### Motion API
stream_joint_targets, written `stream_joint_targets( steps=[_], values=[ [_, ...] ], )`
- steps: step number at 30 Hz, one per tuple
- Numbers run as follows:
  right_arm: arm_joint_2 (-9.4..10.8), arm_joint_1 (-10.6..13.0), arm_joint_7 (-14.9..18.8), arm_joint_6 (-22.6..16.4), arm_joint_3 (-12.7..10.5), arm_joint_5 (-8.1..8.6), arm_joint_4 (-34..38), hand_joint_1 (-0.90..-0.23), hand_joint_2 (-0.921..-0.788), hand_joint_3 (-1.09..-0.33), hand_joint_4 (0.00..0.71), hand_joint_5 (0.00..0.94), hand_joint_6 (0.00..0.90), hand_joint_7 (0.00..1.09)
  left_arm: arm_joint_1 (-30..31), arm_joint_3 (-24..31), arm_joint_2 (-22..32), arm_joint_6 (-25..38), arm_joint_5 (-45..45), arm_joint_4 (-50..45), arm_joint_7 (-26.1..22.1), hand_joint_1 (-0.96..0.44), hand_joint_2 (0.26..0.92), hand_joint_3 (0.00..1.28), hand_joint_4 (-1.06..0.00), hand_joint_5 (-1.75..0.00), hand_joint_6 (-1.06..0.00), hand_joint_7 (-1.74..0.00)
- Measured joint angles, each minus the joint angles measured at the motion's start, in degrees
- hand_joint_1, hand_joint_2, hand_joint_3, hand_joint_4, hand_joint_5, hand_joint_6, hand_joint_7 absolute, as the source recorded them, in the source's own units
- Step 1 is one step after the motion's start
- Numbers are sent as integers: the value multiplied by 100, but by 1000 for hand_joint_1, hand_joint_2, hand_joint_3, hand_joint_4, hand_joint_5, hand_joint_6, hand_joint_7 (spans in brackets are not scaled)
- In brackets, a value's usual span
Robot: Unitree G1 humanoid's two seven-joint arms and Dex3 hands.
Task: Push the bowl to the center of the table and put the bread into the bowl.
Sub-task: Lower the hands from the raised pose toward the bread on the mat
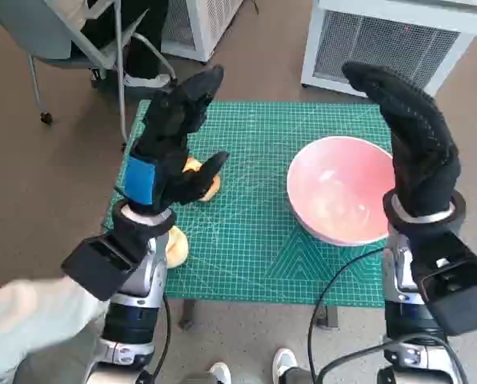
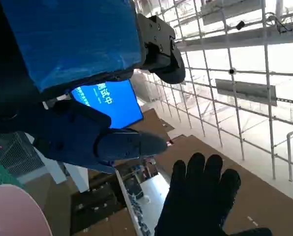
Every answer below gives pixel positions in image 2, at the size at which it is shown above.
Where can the white cabinet with mesh front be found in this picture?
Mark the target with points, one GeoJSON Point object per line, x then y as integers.
{"type": "Point", "coordinates": [16, 150]}

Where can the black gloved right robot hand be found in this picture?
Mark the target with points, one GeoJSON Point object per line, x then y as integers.
{"type": "Point", "coordinates": [198, 196]}

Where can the pink bowl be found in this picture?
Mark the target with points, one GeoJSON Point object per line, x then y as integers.
{"type": "Point", "coordinates": [13, 214]}

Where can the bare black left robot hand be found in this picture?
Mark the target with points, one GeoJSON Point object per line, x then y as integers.
{"type": "Point", "coordinates": [82, 44]}

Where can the blue monitor screen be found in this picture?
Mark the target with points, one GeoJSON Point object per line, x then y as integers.
{"type": "Point", "coordinates": [122, 108]}

